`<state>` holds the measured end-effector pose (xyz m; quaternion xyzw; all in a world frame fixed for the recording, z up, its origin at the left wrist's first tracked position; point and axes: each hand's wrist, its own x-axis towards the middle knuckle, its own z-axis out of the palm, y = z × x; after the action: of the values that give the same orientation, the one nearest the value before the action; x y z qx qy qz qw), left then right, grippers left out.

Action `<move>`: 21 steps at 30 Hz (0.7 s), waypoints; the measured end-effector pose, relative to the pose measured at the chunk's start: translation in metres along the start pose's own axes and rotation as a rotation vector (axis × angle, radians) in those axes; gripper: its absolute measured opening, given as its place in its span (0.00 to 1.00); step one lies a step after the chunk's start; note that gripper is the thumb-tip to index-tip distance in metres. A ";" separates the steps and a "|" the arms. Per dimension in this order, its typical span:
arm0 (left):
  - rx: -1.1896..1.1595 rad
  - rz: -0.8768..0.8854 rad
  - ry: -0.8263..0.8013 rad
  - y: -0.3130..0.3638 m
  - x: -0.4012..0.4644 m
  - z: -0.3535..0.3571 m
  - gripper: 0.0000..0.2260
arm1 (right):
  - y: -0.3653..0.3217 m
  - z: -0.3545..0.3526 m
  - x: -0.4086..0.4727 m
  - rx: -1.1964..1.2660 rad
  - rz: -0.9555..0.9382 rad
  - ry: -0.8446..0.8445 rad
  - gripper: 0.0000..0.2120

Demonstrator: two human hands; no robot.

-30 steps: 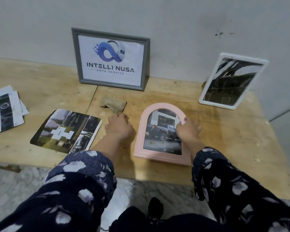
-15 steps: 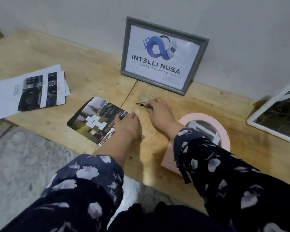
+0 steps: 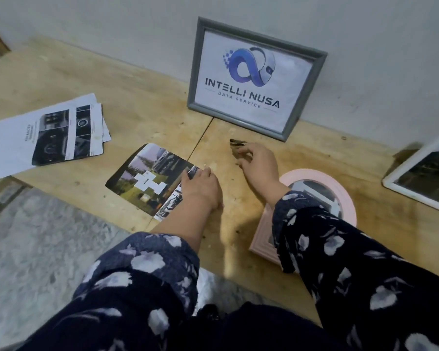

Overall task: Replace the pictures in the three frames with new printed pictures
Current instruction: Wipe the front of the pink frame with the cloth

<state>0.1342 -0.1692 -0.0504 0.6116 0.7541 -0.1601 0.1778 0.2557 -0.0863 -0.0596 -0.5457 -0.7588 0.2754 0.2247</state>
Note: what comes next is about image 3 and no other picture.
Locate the person's left hand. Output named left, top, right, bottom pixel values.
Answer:
left=180, top=166, right=224, bottom=213

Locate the person's right hand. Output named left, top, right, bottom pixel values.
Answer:
left=236, top=142, right=280, bottom=196

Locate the dark car photo print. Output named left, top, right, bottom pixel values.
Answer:
left=105, top=143, right=200, bottom=222

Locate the pink arched photo frame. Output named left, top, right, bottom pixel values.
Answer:
left=248, top=168, right=358, bottom=267

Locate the white logo print paper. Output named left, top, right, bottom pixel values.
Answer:
left=195, top=30, right=314, bottom=134

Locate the grey framed Intelli Nusa sign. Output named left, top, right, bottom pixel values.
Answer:
left=187, top=17, right=328, bottom=142

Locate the car brochure photo sheet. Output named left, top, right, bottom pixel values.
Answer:
left=32, top=103, right=104, bottom=166

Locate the white picture frame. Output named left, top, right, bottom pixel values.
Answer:
left=382, top=126, right=439, bottom=216

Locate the dark logo print paper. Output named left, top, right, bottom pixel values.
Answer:
left=0, top=93, right=112, bottom=184

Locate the person's right forearm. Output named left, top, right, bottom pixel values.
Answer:
left=258, top=178, right=439, bottom=351

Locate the person's left forearm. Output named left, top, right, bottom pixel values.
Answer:
left=18, top=204, right=224, bottom=351

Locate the person's dark clothing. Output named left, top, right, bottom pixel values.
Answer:
left=175, top=301, right=352, bottom=351

